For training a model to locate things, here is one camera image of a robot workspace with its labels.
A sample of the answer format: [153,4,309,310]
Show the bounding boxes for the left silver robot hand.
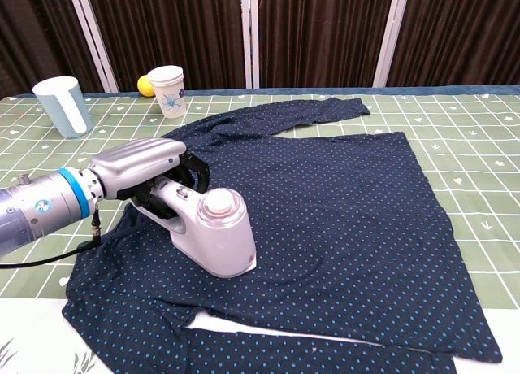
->
[89,137,211,221]

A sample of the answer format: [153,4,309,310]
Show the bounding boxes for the white handheld garment steamer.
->
[129,176,258,280]

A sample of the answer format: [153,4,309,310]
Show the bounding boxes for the paper cup blue flower print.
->
[147,65,188,120]

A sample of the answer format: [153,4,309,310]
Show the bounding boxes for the yellow ball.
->
[136,75,156,98]

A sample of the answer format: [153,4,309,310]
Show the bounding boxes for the light blue measuring cup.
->
[32,76,93,139]

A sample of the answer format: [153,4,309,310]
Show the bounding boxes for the dark curtain partition panel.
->
[67,0,253,94]
[251,0,401,89]
[0,0,105,101]
[373,0,520,88]

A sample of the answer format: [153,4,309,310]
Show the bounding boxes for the navy polka dot shirt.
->
[60,97,505,374]

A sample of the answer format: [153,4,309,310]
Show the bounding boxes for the green checked tablecloth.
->
[0,92,520,374]

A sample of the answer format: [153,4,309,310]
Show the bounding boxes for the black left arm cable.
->
[0,210,103,270]

